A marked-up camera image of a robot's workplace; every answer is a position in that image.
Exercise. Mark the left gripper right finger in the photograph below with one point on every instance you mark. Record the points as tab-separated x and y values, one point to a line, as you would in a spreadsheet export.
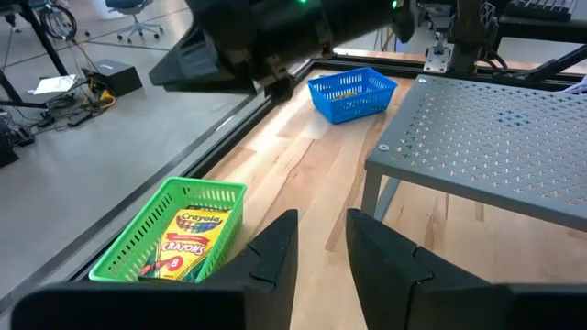
390	279

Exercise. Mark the black computer tower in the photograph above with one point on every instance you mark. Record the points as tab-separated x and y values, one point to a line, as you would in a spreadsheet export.
7	146

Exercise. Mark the green plastic basket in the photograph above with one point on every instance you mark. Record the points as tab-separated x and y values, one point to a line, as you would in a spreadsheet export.
137	238

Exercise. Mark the yellow rubber band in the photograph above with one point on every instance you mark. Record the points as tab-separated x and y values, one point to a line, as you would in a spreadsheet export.
340	96
346	95

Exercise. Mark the grey swivel office chair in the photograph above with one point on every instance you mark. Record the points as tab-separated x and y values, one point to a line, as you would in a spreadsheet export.
135	20

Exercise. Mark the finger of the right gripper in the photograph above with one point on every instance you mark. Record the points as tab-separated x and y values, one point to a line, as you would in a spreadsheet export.
192	64

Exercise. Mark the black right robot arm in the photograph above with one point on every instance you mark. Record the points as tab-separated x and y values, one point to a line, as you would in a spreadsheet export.
362	18

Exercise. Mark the grey perforated metal stand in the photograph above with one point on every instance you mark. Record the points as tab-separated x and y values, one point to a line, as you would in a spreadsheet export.
481	137

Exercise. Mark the backlit keyboard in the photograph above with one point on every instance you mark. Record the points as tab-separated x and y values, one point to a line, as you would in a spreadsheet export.
541	7

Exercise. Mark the white paper booklet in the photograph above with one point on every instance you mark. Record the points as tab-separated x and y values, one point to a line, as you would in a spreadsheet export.
55	84

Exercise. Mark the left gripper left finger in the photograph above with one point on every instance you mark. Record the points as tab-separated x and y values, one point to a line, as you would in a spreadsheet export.
270	275

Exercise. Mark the grey mounting bracket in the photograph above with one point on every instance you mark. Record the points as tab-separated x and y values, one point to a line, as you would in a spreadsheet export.
435	59

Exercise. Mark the black desk leg frame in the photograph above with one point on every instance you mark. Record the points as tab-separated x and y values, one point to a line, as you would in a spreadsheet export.
43	39

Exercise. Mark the blue plastic basket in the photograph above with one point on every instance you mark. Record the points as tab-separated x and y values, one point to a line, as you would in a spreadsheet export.
348	110

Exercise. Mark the black rectangular box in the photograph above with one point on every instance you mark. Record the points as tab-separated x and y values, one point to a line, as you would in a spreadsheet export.
114	75

